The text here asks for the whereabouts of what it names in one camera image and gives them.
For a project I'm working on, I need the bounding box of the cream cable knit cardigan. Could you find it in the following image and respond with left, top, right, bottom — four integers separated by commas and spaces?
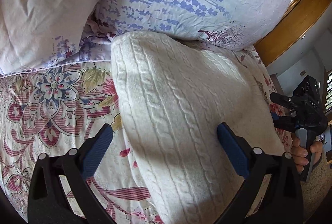
111, 32, 284, 223

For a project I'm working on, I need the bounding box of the wooden headboard frame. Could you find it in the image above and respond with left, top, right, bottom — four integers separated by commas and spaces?
254, 0, 331, 66

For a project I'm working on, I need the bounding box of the floral bed sheet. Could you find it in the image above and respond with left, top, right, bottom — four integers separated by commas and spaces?
0, 42, 294, 224

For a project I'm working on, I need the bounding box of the right human hand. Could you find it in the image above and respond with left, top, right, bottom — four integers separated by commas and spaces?
291, 136, 323, 173

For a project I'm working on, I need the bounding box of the white pink wrinkled pillow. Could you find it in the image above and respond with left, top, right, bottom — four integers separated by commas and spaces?
1, 0, 99, 75

